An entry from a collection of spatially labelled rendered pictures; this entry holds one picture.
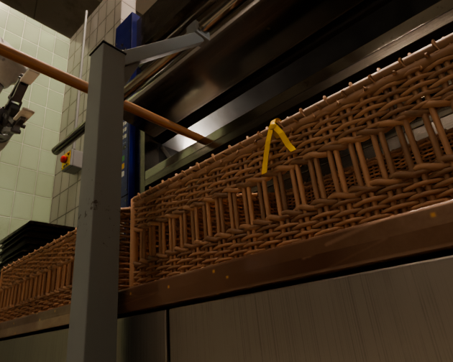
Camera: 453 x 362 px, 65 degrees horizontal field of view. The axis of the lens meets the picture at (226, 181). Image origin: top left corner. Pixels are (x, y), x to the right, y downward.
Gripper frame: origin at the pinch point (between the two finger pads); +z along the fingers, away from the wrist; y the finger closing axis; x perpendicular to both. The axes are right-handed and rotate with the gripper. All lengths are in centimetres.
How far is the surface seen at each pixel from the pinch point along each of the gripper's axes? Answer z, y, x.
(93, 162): 50, 45, 7
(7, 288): -9, 52, -5
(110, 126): 51, 39, 5
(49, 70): 12.7, 1.0, 0.2
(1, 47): 12.8, 0.9, 11.6
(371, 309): 80, 67, 2
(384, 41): 80, 4, -53
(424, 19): 89, 4, -53
